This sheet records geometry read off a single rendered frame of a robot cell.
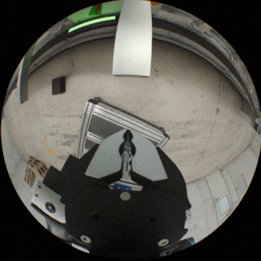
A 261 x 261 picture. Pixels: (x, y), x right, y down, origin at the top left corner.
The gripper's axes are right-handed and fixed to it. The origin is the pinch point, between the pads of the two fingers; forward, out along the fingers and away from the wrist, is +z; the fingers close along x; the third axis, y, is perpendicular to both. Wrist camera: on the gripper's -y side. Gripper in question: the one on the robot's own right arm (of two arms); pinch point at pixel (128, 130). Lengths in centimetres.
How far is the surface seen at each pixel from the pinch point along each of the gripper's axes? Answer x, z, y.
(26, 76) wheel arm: -23.5, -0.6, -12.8
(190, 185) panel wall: 182, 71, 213
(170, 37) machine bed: 32, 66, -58
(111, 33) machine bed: -20, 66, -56
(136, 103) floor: 7, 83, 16
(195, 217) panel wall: 168, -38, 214
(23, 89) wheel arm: -23.5, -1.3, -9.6
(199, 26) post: 19.4, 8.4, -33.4
